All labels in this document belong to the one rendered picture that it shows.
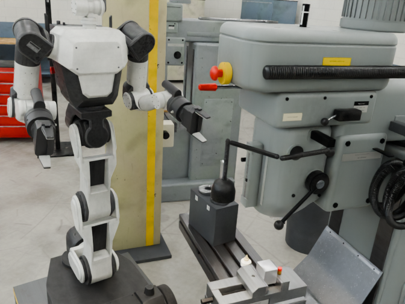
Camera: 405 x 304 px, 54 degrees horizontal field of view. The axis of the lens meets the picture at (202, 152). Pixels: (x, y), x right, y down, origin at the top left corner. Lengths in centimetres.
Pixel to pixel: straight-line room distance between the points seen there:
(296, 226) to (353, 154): 223
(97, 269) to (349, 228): 115
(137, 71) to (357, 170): 101
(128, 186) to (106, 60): 161
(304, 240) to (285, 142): 238
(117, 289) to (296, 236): 181
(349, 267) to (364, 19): 90
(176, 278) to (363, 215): 182
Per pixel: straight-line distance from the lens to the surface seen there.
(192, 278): 312
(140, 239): 334
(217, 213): 172
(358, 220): 164
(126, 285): 217
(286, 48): 104
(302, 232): 346
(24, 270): 334
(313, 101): 113
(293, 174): 121
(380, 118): 132
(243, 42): 104
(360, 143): 129
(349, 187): 134
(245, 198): 127
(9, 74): 560
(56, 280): 226
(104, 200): 187
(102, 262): 204
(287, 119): 110
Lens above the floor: 195
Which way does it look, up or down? 21 degrees down
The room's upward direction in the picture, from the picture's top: 4 degrees clockwise
